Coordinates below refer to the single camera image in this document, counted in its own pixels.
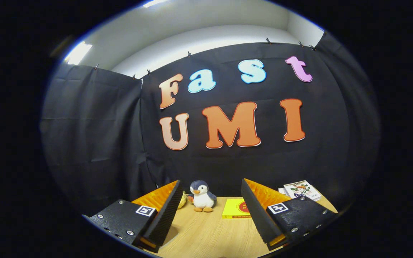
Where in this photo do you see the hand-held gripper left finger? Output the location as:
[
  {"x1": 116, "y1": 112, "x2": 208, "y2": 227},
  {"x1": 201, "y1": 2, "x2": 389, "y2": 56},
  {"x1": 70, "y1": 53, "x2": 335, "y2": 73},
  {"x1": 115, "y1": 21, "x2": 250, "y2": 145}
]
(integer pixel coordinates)
[{"x1": 82, "y1": 180, "x2": 184, "y2": 253}]

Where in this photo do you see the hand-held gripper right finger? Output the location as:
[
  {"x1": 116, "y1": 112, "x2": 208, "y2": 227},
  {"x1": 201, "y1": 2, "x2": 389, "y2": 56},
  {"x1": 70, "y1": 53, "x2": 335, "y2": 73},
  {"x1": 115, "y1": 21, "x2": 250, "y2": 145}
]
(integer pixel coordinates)
[{"x1": 241, "y1": 178, "x2": 338, "y2": 251}]

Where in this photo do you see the yellow book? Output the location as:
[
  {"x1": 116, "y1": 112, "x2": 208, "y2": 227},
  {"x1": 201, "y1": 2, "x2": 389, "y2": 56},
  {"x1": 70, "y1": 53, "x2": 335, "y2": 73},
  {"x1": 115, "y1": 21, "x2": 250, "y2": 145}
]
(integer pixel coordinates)
[{"x1": 222, "y1": 198, "x2": 252, "y2": 219}]

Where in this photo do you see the penguin plush toy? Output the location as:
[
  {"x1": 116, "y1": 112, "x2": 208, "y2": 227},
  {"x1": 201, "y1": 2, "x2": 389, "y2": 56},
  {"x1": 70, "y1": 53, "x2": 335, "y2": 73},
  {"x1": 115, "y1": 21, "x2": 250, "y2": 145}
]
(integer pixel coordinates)
[{"x1": 189, "y1": 180, "x2": 217, "y2": 212}]

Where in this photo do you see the white book with illustrated cover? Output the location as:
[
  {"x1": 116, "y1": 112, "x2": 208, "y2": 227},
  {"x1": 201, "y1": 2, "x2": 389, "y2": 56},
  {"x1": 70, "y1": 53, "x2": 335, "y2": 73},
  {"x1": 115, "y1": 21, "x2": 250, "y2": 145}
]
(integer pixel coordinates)
[{"x1": 284, "y1": 180, "x2": 322, "y2": 201}]

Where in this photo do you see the black backdrop cloth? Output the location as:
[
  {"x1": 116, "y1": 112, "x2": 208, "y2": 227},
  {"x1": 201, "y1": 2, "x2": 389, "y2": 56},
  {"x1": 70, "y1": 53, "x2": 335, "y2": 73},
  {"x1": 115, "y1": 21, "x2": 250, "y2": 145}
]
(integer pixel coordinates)
[{"x1": 40, "y1": 32, "x2": 383, "y2": 215}]

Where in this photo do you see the row of black cloth clips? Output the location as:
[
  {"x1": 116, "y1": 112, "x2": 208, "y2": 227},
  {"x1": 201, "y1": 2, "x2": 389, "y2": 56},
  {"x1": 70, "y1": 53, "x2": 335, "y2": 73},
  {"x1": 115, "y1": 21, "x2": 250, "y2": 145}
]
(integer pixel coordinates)
[{"x1": 94, "y1": 32, "x2": 327, "y2": 80}]

